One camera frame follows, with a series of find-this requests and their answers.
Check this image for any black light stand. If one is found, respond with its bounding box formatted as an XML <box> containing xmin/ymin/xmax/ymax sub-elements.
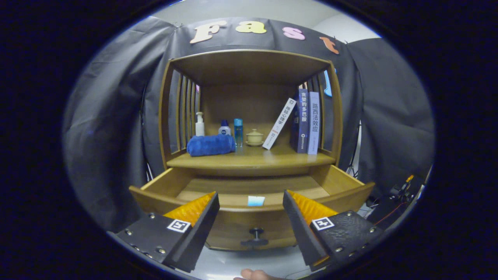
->
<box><xmin>345</xmin><ymin>121</ymin><xmax>363</xmax><ymax>179</ymax></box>

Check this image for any dark side table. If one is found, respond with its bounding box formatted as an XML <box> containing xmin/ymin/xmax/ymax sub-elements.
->
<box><xmin>366</xmin><ymin>191</ymin><xmax>424</xmax><ymax>230</ymax></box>

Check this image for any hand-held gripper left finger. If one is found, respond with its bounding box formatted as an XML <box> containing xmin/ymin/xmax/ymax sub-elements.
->
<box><xmin>107</xmin><ymin>191</ymin><xmax>220</xmax><ymax>273</ymax></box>

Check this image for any white book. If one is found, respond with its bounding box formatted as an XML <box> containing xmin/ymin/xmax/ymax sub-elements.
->
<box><xmin>262</xmin><ymin>98</ymin><xmax>297</xmax><ymax>151</ymax></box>

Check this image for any dark blue book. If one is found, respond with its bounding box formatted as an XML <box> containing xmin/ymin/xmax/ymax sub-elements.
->
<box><xmin>290</xmin><ymin>88</ymin><xmax>309</xmax><ymax>154</ymax></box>

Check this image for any black backdrop cloth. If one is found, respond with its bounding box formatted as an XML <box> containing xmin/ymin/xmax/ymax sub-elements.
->
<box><xmin>62</xmin><ymin>16</ymin><xmax>435</xmax><ymax>234</ymax></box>

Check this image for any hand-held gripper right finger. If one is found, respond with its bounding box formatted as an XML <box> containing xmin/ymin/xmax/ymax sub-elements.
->
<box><xmin>282</xmin><ymin>190</ymin><xmax>386</xmax><ymax>271</ymax></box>

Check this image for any wooden drawer with black knob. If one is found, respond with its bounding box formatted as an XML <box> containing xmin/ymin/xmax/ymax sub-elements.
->
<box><xmin>128</xmin><ymin>164</ymin><xmax>376</xmax><ymax>251</ymax></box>

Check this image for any black device with orange part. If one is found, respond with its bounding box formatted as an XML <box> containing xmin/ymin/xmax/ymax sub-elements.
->
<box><xmin>389</xmin><ymin>175</ymin><xmax>415</xmax><ymax>199</ymax></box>

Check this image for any tall blue bottle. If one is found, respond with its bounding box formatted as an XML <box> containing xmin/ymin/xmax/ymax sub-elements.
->
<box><xmin>233</xmin><ymin>118</ymin><xmax>244</xmax><ymax>147</ymax></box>

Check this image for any wooden countertop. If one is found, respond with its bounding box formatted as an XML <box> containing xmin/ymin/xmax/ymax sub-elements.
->
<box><xmin>167</xmin><ymin>142</ymin><xmax>337</xmax><ymax>170</ymax></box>

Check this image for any light purple book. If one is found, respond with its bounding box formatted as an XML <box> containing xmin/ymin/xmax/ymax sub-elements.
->
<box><xmin>307</xmin><ymin>91</ymin><xmax>321</xmax><ymax>155</ymax></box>

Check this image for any rolled blue towel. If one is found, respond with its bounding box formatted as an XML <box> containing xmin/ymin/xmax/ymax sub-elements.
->
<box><xmin>186</xmin><ymin>134</ymin><xmax>236</xmax><ymax>157</ymax></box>

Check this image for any beige lidded cup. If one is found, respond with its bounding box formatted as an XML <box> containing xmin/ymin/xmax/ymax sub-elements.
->
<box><xmin>245</xmin><ymin>129</ymin><xmax>265</xmax><ymax>147</ymax></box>

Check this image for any wooden cabinet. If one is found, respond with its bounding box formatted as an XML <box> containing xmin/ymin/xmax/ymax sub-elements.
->
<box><xmin>128</xmin><ymin>49</ymin><xmax>376</xmax><ymax>251</ymax></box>

